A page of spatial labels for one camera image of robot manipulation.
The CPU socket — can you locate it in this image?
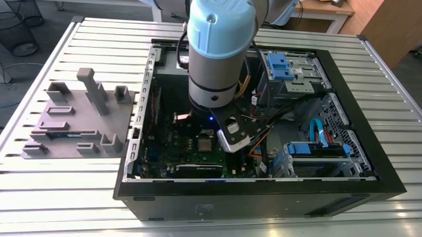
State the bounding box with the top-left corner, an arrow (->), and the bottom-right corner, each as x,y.
195,137 -> 217,156

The grey power supply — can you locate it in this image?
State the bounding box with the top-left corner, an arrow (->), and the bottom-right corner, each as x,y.
153,51 -> 192,117

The green motherboard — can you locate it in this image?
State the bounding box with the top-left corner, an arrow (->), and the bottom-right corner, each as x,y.
135,108 -> 261,179

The black graphics card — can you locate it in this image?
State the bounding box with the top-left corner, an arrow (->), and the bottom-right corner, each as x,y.
175,162 -> 225,179

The blue expansion slot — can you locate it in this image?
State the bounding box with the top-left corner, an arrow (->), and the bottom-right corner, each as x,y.
145,147 -> 160,162

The grey optical drive cage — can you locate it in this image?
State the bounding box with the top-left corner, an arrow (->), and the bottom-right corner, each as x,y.
256,51 -> 334,107

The hard disk in blue carrier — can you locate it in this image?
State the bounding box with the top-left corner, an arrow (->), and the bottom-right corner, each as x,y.
285,142 -> 351,158

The black PC case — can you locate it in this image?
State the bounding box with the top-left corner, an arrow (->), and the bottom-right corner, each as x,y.
112,38 -> 407,222

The grey parts rack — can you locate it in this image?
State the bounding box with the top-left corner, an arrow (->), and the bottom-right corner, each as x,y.
20,68 -> 140,160

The grey metal disk bay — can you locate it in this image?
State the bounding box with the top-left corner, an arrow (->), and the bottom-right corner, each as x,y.
268,142 -> 376,179

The wooden desk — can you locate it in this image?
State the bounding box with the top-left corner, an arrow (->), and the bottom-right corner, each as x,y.
292,0 -> 356,34

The small black mesh bin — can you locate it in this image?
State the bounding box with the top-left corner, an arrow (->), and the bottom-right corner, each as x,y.
17,0 -> 46,28

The large black mesh bin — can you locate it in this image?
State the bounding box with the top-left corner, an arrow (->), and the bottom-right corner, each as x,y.
0,11 -> 40,58

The wooden cabinet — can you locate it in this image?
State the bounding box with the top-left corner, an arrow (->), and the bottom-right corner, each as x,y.
339,0 -> 422,69

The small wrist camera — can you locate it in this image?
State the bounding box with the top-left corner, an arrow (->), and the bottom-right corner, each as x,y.
173,112 -> 193,122

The black camera bracket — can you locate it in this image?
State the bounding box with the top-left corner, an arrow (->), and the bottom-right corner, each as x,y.
209,98 -> 265,146

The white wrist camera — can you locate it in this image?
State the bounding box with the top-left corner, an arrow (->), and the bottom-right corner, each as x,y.
215,118 -> 252,154

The red black twisted wire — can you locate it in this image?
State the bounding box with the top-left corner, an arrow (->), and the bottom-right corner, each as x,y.
145,90 -> 157,139

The orange wire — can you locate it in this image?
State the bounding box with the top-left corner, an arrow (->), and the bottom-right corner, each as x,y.
247,137 -> 265,160

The black cable bundle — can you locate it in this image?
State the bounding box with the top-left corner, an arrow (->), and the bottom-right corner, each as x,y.
248,92 -> 330,145

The small blue drive bracket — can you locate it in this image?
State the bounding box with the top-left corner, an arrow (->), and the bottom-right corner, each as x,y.
272,69 -> 296,81

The large blue drive bracket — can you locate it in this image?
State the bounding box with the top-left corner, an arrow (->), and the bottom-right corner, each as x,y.
267,53 -> 291,72

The flat blue data wire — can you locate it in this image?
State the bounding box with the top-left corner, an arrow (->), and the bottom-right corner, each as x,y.
308,118 -> 330,149

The white cable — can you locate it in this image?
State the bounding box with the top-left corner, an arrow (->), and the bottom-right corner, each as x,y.
0,62 -> 44,86

